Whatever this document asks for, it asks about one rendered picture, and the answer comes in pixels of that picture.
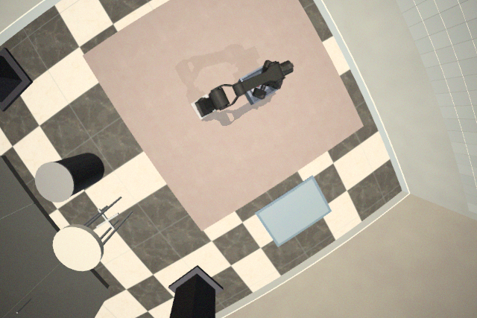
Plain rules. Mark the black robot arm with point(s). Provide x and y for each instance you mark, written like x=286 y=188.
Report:
x=272 y=74

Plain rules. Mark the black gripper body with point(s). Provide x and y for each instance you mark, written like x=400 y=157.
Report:
x=261 y=93

